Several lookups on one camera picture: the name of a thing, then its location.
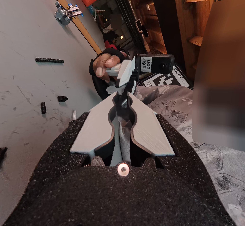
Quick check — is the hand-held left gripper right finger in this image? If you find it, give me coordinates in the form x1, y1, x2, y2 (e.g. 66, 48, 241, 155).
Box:
126, 92, 176, 158

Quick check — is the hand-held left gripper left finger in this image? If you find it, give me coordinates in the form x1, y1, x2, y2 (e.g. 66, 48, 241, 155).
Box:
69, 91, 118, 157

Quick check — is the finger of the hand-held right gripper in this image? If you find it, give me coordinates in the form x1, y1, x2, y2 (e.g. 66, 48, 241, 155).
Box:
106, 85, 127, 104
116, 59, 136, 88

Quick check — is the person's right hand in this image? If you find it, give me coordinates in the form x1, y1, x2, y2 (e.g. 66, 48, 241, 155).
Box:
89, 48, 127, 99

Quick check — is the black white marker board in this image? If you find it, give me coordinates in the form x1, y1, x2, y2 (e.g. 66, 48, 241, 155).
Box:
139, 63, 194, 91

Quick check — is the wooden shelf unit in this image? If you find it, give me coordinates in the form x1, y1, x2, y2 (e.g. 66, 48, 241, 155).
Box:
172, 0, 217, 77

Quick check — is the grey blue brick assembly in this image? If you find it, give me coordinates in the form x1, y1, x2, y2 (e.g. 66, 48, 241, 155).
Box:
54, 1, 84, 26

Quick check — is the black ribbed toy hose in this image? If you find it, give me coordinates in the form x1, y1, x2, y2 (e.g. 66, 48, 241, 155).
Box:
35, 57, 64, 64

